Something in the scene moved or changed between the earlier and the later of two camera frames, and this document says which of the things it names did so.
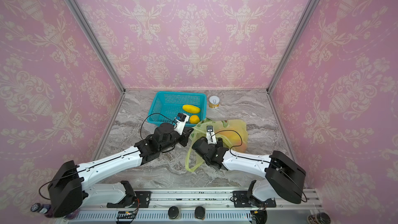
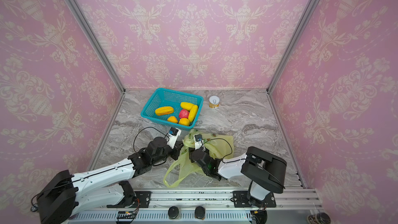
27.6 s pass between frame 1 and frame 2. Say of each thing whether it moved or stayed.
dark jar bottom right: stayed
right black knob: stayed
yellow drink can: stayed
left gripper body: moved
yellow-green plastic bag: moved
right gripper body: moved
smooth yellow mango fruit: moved
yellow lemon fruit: moved
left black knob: stayed
